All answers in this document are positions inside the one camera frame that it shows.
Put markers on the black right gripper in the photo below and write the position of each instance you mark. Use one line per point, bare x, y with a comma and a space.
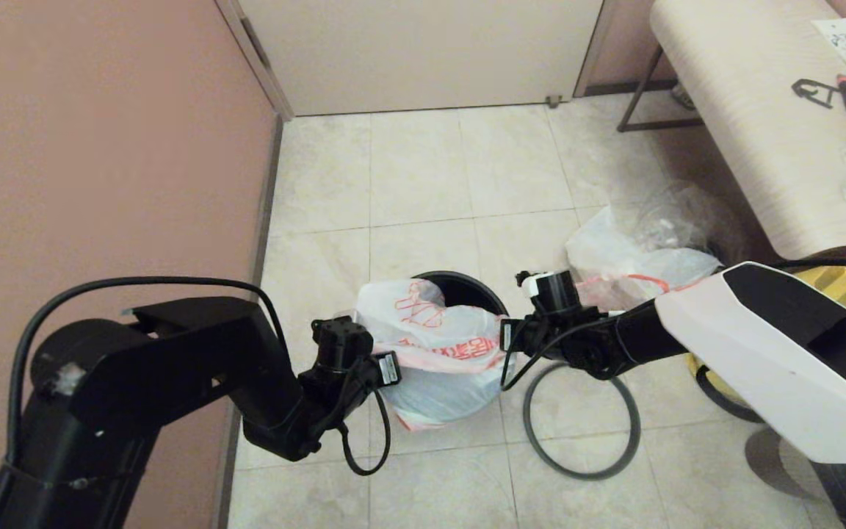
540, 338

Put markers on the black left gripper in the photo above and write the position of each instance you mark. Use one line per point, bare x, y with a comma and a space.
353, 382

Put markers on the white red-print trash bag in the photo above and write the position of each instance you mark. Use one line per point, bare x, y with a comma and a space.
438, 382
614, 257

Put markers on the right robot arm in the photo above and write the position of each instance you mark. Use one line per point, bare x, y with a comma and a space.
761, 353

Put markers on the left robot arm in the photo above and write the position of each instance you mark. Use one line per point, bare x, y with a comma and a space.
158, 367

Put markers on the black trash bin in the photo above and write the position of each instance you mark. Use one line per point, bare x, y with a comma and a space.
467, 290

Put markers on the clear bag with black items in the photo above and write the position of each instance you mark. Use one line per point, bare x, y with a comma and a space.
687, 213

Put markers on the small metal door stopper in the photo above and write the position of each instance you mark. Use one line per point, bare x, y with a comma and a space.
554, 101

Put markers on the beige ribbed bin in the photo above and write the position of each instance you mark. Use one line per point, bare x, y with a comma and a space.
783, 470

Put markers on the white door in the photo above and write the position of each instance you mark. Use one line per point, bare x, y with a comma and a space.
423, 51

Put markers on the beige bench with metal legs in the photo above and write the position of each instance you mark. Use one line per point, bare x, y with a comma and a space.
746, 95

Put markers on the black metal hook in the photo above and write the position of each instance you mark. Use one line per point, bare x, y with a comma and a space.
808, 90

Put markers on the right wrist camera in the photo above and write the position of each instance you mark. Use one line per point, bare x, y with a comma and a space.
527, 280

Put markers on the grey wall baseboard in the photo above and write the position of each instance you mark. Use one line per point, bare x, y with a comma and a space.
265, 206

